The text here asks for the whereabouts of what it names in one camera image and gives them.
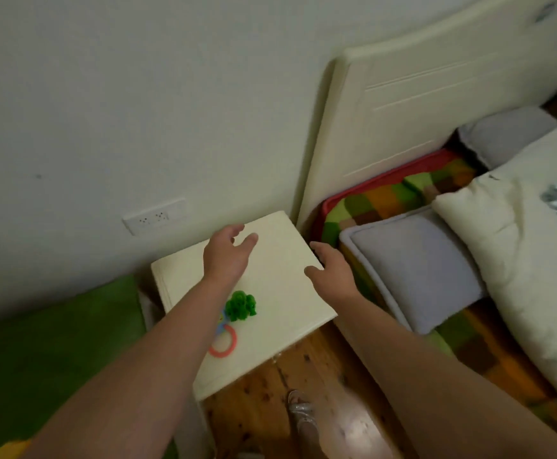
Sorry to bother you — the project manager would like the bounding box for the cream wooden headboard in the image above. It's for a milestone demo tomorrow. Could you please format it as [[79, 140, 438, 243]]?
[[296, 0, 557, 235]]

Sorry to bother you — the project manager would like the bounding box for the white wall outlet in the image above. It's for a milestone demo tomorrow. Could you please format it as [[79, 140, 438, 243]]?
[[122, 199, 187, 237]]

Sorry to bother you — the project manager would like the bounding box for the cream duvet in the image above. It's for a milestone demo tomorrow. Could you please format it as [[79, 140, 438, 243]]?
[[431, 119, 557, 422]]

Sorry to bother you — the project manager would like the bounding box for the large grey pillow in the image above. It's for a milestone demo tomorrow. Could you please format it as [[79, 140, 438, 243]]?
[[339, 205, 488, 336]]

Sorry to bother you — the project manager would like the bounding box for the person's right hand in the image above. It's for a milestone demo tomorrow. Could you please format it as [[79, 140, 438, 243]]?
[[304, 241, 363, 309]]

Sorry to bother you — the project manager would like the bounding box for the green cushion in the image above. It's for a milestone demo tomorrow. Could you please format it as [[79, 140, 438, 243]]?
[[0, 274, 180, 459]]

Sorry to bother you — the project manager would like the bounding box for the small grey pillow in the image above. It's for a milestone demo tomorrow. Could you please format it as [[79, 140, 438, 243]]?
[[457, 106, 557, 171]]

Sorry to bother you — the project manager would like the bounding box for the colourful checked bed sheet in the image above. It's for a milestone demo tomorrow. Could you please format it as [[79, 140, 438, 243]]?
[[313, 148, 557, 452]]

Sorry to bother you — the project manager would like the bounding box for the pink plastic ring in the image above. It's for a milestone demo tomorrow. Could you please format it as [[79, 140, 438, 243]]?
[[208, 324, 238, 359]]

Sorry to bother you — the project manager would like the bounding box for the person's left hand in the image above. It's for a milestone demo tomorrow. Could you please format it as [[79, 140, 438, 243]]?
[[203, 224, 259, 289]]

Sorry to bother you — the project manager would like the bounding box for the person's left forearm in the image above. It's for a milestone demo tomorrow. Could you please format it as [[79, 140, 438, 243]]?
[[20, 277, 241, 459]]

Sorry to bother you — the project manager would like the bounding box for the cream wooden nightstand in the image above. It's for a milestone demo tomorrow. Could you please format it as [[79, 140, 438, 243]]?
[[151, 210, 338, 459]]

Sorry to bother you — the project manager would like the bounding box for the yellow object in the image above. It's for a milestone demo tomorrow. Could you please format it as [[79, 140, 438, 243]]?
[[0, 440, 33, 459]]

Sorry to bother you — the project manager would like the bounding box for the person's right forearm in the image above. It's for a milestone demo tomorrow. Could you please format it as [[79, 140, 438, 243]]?
[[329, 295, 557, 459]]

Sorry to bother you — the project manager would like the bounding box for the green fuzzy toy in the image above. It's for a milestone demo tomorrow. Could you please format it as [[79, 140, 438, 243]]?
[[224, 290, 257, 323]]

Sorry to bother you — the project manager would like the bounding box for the person's glittery slipper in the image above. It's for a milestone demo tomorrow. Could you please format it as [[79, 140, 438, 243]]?
[[286, 389, 318, 438]]

